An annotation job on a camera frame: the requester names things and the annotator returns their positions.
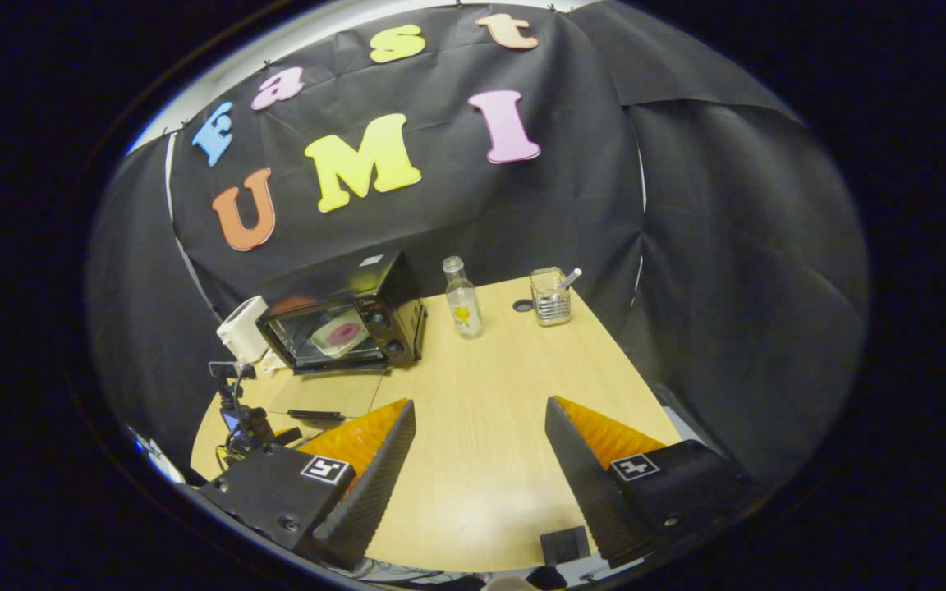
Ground wire mesh holder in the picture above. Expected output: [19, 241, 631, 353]
[530, 267, 572, 327]

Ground black backdrop cloth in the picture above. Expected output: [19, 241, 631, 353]
[85, 0, 870, 485]

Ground clear glass bottle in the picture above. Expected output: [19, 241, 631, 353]
[443, 256, 484, 338]

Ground white toaster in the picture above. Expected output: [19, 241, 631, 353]
[217, 295, 270, 364]

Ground black electric oven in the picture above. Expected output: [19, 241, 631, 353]
[256, 250, 427, 422]

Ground white food tray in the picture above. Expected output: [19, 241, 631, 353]
[310, 310, 369, 360]

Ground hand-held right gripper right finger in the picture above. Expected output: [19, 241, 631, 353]
[544, 396, 757, 569]

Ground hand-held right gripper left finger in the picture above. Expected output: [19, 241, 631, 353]
[198, 398, 417, 571]

